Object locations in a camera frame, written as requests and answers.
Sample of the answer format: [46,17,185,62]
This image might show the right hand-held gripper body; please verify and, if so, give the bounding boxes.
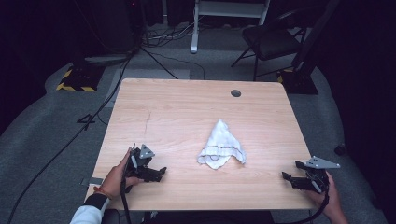
[305,155,341,194]

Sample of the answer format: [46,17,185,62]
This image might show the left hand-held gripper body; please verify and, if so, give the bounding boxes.
[125,143,156,182]

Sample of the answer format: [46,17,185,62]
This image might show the white cloth with coloured stitching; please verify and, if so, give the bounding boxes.
[196,119,248,171]

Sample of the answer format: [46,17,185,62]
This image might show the person's right hand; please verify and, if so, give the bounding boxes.
[305,172,344,220]

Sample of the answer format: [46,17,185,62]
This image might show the person's left hand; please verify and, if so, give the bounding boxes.
[100,147,145,201]

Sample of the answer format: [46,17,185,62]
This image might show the black caster wheel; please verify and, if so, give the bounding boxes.
[333,143,347,157]

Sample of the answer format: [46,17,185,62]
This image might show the red wristband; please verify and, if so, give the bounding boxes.
[92,185,113,201]

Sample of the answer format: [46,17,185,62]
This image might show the person's dark lap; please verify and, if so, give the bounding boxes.
[102,208,276,224]

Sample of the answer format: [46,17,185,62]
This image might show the black chair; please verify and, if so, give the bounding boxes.
[230,8,308,82]

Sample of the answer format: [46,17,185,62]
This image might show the black slanted stand pole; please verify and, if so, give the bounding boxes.
[291,0,341,73]

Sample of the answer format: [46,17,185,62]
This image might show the dark equipment box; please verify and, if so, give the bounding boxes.
[83,0,145,64]

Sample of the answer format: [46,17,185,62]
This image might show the right hand-held gripper black cable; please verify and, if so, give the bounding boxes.
[276,189,331,224]

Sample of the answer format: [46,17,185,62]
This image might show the hand-held gripper black cable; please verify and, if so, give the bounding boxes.
[120,174,133,224]
[276,189,331,224]

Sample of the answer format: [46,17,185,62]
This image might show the left hand-held gripper black cable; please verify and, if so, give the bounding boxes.
[120,174,133,224]

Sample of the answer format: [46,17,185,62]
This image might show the long black floor cable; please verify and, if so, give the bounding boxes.
[7,55,134,224]

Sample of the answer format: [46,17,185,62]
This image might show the black yellow striped base plate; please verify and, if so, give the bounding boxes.
[276,67,319,95]
[55,63,106,93]

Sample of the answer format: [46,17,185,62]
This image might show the thin black floor cable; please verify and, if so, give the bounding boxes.
[148,50,206,80]

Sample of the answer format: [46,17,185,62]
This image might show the bundle of floor cables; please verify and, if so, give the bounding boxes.
[141,21,201,49]

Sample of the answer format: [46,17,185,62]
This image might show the white metal stand frame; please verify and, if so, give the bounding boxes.
[190,0,272,55]

